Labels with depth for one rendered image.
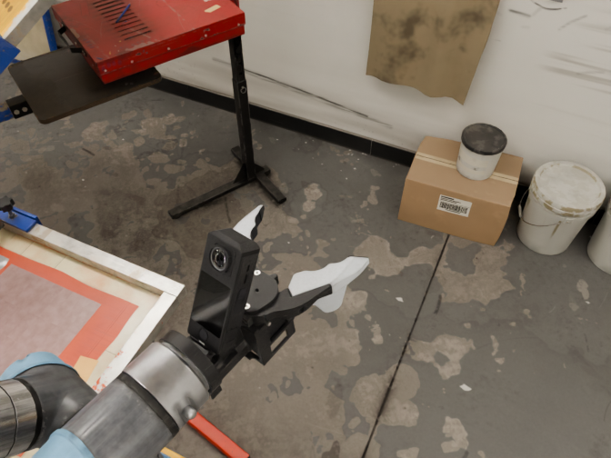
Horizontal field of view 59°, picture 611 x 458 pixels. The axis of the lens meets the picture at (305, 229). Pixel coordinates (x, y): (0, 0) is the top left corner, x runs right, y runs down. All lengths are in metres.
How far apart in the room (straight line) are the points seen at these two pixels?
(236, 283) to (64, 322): 1.03
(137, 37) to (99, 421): 1.72
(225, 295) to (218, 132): 2.88
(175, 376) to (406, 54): 2.32
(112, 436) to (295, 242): 2.29
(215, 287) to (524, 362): 2.14
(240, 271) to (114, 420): 0.16
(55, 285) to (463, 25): 1.89
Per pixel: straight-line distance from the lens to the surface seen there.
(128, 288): 1.49
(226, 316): 0.50
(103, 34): 2.14
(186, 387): 0.51
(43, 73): 2.32
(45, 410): 0.63
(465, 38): 2.59
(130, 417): 0.50
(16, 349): 1.50
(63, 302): 1.52
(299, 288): 0.54
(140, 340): 1.36
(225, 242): 0.48
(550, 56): 2.62
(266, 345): 0.57
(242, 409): 2.31
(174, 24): 2.13
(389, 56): 2.70
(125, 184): 3.15
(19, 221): 1.69
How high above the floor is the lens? 2.14
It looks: 50 degrees down
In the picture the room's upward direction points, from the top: straight up
